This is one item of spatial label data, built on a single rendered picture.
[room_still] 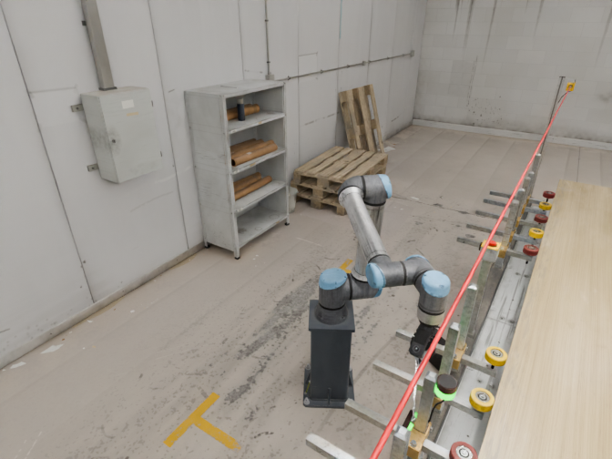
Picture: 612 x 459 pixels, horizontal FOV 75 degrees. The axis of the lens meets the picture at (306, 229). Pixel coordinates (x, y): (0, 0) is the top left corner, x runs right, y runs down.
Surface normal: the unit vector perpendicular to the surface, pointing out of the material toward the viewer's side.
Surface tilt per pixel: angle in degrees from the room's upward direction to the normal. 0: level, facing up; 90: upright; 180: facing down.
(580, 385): 0
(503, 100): 90
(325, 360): 90
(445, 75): 90
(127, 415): 0
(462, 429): 0
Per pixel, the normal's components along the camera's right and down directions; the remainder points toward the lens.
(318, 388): -0.04, 0.47
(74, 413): 0.00, -0.88
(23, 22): 0.84, 0.25
